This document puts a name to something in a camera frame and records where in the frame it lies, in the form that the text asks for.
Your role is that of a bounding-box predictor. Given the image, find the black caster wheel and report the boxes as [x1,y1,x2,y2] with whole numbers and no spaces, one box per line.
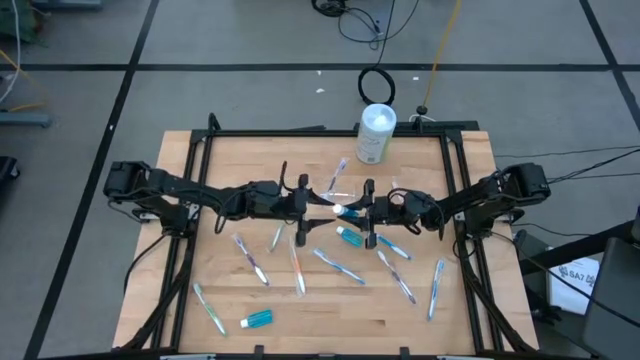
[0,155,21,184]

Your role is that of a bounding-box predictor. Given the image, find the purple white toothbrush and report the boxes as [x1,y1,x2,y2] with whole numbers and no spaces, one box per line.
[326,156,351,194]
[231,233,272,288]
[375,249,418,306]

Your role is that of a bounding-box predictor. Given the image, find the clear plastic bag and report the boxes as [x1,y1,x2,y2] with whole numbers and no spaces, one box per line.
[318,180,360,202]

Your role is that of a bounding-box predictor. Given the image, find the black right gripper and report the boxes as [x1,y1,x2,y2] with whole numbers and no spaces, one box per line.
[344,178,407,250]

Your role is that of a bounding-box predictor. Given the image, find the white wipes canister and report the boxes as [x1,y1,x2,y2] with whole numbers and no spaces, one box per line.
[355,103,398,166]

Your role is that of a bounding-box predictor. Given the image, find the green duffel bag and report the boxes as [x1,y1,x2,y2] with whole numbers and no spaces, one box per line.
[0,0,40,42]

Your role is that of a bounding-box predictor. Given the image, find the black cable bundle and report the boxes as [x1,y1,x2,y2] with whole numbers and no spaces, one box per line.
[310,0,351,19]

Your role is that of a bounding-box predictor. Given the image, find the wooden desk grey legs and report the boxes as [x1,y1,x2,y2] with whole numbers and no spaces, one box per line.
[0,111,53,129]

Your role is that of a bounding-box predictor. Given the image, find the black stand leg beam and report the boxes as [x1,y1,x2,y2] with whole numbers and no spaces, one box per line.
[519,219,640,275]

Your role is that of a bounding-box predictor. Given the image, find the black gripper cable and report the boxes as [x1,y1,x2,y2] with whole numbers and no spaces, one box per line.
[277,159,291,195]

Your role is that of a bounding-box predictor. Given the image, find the teal toothpaste tube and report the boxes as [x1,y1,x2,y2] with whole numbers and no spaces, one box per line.
[331,203,362,220]
[239,309,275,330]
[335,225,365,249]

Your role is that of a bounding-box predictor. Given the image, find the white floor cable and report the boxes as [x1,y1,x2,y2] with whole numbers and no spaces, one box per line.
[0,0,22,105]

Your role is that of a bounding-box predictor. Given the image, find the green white toothbrush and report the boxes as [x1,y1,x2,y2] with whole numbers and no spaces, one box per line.
[192,282,229,338]
[268,223,286,253]

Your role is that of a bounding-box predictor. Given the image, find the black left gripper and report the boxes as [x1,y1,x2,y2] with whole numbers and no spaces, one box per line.
[242,173,337,247]

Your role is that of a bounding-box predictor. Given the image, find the yellow hanging cord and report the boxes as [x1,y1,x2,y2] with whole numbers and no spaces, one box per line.
[422,0,464,109]

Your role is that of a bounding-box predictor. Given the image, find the black coiled floor cable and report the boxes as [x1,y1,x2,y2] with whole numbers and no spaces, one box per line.
[356,66,397,107]

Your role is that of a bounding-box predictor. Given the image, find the white printed paper sheet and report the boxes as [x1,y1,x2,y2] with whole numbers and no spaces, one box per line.
[548,256,601,317]

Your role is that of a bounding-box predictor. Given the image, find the blue white toothbrush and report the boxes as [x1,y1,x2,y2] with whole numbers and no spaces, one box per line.
[375,233,414,262]
[312,247,367,287]
[426,257,447,322]

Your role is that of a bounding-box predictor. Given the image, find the yellow floor cable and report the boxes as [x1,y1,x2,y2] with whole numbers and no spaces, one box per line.
[0,48,49,114]

